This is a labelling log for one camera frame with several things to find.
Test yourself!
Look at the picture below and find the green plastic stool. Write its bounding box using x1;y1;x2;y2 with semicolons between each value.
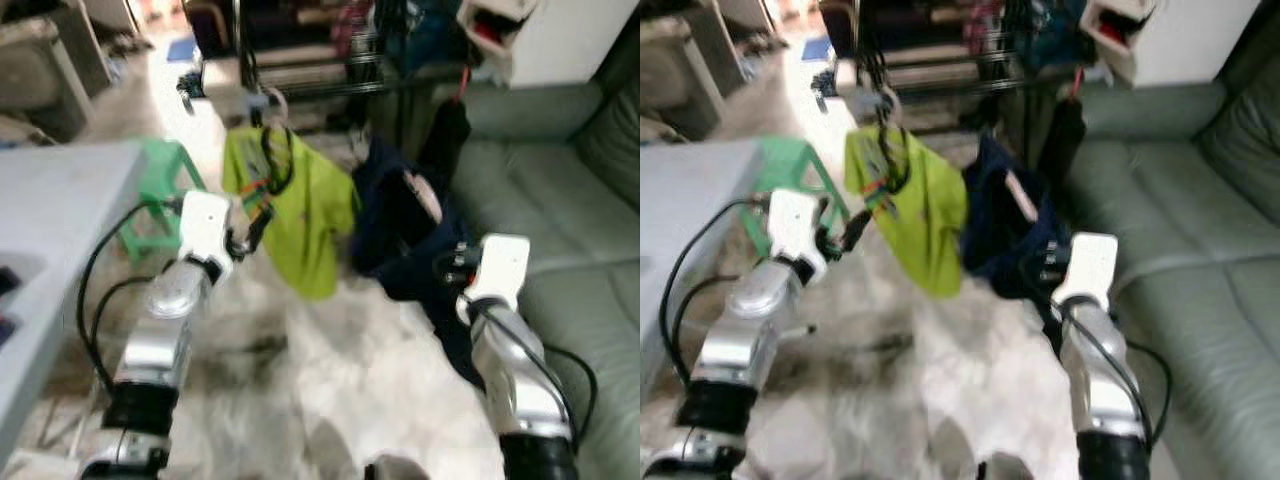
120;137;208;263
745;137;851;256

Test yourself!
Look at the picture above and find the white cabinet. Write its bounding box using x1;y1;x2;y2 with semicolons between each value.
1080;0;1248;89
455;0;628;91

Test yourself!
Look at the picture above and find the lime green shirt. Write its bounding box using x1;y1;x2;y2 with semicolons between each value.
221;125;359;301
843;125;970;299

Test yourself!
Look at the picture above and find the long black garment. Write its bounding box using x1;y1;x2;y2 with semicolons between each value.
415;95;474;196
1037;95;1089;191

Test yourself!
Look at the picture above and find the black metal drying rack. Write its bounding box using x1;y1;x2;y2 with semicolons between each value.
180;0;521;106
812;0;1131;106

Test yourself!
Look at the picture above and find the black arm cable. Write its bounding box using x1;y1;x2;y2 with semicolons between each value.
658;197;776;386
478;300;599;446
1065;300;1174;451
78;198;186;393

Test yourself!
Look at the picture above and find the white air purifier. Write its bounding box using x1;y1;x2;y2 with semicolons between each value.
640;15;729;141
0;15;111;143

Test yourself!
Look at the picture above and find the navy blue garment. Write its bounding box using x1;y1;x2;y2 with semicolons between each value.
350;135;501;389
960;135;1079;346

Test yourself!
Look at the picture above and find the light blue folding table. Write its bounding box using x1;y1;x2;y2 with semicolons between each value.
0;140;148;466
640;140;769;401

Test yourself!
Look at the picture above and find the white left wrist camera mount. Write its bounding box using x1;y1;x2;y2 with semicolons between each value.
178;190;234;269
768;188;827;286

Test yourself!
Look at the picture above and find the grey green leather sofa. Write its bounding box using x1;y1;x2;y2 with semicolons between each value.
440;20;641;480
1060;20;1280;480

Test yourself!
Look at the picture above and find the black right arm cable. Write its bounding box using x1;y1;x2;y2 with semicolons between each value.
1065;300;1174;451
478;300;599;446

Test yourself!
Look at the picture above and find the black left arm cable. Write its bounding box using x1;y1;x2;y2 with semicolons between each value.
658;197;776;386
78;198;186;393

